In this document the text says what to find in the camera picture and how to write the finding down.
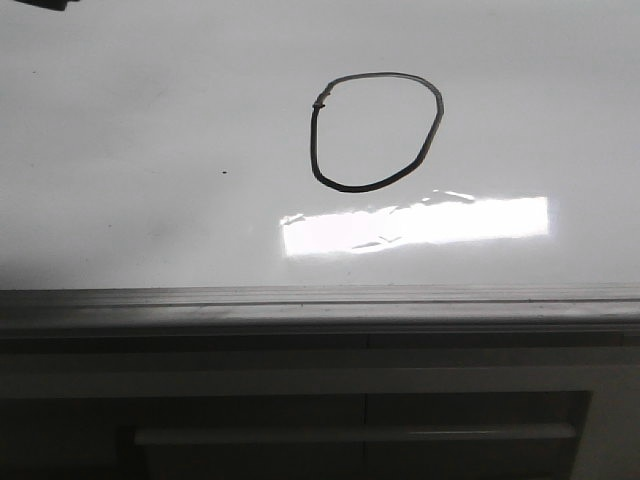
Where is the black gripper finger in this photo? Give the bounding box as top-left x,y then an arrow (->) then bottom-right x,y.
15,0 -> 78,11

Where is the white whiteboard with aluminium frame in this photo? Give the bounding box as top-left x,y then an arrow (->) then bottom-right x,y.
1,1 -> 639,336

